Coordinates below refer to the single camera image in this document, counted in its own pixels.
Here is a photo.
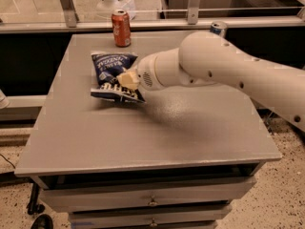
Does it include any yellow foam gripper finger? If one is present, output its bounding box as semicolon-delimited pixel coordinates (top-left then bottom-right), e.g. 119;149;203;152
117;70;140;90

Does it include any blue Kettle chip bag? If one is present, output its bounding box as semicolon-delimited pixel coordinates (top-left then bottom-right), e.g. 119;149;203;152
91;52;145;103

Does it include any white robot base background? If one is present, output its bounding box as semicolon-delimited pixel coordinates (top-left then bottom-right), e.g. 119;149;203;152
96;0;136;20

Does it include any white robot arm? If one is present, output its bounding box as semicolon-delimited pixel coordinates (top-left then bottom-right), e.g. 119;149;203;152
118;31;305;131

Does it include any red coke can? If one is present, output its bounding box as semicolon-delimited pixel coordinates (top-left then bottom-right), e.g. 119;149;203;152
112;10;131;47

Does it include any blue silver energy drink can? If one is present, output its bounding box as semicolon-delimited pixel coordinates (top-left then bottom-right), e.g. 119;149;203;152
210;21;228;37

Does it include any grey drawer cabinet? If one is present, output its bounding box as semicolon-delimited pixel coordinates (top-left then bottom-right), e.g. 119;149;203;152
15;34;280;229

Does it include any upper drawer with knob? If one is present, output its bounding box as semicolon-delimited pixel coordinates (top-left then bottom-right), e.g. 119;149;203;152
40;177;256;212

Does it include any drawer with knob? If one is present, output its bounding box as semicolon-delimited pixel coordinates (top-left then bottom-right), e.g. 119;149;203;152
69;204;232;229
40;177;256;212

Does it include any white cylinder at left edge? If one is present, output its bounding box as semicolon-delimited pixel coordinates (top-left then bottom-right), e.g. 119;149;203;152
0;89;10;109

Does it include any metal glass railing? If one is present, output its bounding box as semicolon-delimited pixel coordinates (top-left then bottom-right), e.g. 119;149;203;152
0;0;305;33

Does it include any lower drawer with knob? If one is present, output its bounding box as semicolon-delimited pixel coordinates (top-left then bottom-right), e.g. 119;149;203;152
69;204;232;229

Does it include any black caster wheel leg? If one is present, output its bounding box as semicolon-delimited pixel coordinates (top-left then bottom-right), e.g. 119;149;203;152
27;183;45;216

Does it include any black shoe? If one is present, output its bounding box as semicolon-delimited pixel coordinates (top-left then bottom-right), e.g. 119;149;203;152
30;214;53;229

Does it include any black floor cable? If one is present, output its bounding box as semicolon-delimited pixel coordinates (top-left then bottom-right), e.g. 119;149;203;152
0;153;17;170

